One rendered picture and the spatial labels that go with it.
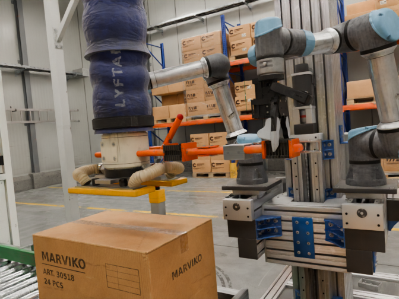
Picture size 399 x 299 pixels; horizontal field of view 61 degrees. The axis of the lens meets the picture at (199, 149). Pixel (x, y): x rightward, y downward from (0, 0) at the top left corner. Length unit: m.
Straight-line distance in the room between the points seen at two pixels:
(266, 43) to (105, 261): 0.86
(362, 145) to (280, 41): 0.64
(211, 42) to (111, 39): 8.19
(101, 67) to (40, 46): 10.75
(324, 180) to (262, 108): 0.78
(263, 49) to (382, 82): 0.54
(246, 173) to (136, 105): 0.65
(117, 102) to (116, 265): 0.54
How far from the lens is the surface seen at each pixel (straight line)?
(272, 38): 0.98
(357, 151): 1.48
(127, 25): 1.25
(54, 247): 1.45
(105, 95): 1.23
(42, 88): 11.69
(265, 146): 0.96
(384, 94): 1.37
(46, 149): 11.51
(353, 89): 8.20
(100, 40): 1.26
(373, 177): 1.48
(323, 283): 1.76
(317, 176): 1.62
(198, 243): 1.34
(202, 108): 9.32
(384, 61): 1.36
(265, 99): 0.96
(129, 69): 1.23
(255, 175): 1.60
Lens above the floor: 1.31
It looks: 3 degrees down
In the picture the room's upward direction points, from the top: 5 degrees counter-clockwise
